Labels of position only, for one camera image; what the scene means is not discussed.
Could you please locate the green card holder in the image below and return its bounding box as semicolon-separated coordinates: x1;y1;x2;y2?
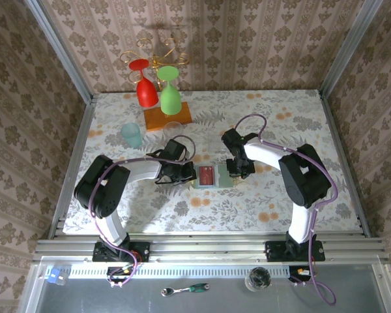
192;164;238;190

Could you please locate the red credit card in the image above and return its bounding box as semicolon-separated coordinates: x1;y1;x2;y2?
197;166;216;186

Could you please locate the clear plastic cup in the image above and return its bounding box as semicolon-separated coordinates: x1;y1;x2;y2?
164;121;184;141

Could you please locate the floral tablecloth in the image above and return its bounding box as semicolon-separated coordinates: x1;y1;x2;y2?
63;89;361;234

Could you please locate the wooden rack base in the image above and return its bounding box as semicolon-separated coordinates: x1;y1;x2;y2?
143;101;193;132

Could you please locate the teal plastic cup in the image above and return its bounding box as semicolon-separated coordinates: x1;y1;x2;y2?
120;123;143;149

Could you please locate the green wine glass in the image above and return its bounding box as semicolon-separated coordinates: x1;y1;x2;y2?
156;65;181;116

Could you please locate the red wine glass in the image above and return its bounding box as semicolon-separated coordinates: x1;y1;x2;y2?
128;59;159;108

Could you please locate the clear glass jar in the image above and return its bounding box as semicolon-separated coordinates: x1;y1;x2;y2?
244;266;272;292

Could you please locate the black power connector block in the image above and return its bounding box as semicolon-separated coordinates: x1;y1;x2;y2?
106;265;135;284
288;265;313;284

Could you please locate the grey metal tray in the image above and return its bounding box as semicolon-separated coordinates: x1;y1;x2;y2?
18;257;391;313

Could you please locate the blue white connector box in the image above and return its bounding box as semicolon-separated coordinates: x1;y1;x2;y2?
46;267;68;286

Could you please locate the aluminium front frame rail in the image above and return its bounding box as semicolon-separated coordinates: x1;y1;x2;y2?
32;237;390;263

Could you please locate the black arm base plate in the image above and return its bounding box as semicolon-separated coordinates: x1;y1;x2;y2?
93;241;151;263
265;240;326;263

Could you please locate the white perforated cable duct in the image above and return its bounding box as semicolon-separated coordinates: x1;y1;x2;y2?
68;264;294;280

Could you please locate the aluminium side rail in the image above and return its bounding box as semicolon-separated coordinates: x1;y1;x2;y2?
317;89;372;238
47;94;97;241

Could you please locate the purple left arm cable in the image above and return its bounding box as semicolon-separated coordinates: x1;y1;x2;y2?
88;134;197;288

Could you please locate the gold wire glass rack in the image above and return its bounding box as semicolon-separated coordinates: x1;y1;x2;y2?
119;38;190;94

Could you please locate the ratchet wrench green handle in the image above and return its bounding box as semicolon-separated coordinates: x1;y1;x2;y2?
160;282;210;297

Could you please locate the aluminium frame post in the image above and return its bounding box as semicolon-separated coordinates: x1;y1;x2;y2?
319;0;384;95
23;0;95;104

